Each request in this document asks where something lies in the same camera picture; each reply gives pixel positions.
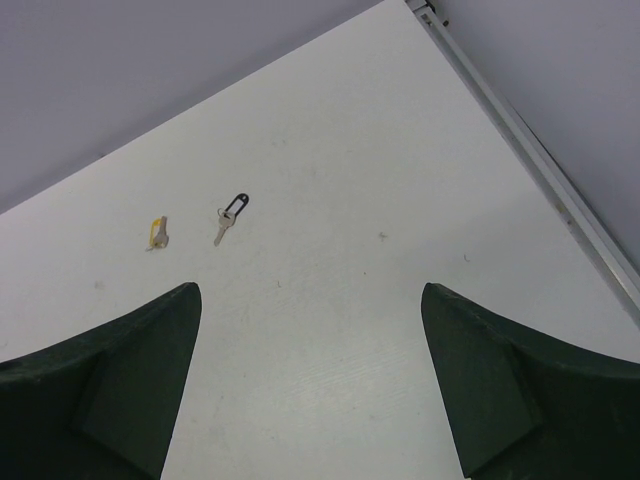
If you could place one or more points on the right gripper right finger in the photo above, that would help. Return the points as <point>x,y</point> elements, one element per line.
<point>524,405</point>

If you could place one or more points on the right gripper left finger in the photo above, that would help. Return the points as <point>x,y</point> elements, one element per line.
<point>104,403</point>

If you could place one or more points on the key with black tag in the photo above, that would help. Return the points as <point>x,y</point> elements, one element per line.
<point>227,217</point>

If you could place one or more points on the table edge aluminium rail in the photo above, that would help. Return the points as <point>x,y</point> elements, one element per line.
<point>578,216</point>

